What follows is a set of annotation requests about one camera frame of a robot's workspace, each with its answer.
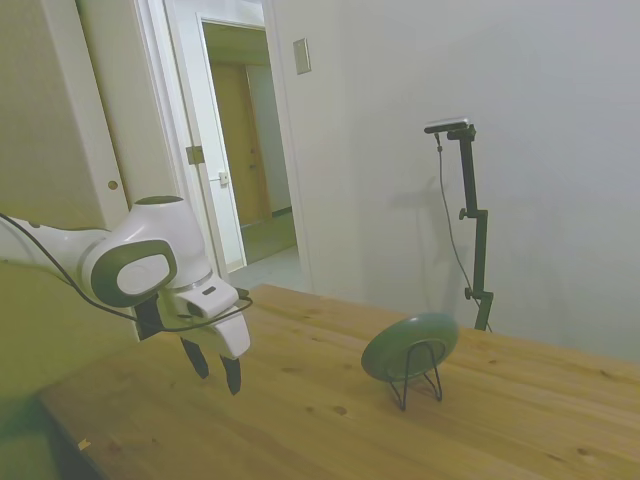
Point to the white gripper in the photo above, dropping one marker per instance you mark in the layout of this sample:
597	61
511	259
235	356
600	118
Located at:
227	330

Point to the dark green round plate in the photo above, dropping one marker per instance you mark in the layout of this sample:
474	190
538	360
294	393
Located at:
400	345

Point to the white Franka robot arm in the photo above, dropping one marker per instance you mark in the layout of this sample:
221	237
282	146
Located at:
145	235

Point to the metal door latch plate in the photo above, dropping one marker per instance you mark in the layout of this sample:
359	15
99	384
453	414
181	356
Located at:
223	178

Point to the brass door hinge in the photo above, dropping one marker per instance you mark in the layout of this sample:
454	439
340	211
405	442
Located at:
195	155

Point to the brown wooden hallway door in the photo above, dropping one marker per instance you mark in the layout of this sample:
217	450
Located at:
235	145

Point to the white open door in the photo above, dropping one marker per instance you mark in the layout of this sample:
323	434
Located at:
200	100

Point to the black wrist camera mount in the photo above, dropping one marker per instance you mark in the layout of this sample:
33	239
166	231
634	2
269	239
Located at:
149	317

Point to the white door frame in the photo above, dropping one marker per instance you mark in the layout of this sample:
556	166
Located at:
285	150

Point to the black camera stand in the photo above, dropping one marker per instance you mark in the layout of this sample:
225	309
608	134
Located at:
475	225

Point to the grey wall switch plate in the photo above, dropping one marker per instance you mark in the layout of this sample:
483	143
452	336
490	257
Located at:
301	57

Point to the grey exterior camera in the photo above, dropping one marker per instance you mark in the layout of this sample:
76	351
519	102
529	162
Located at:
447	125

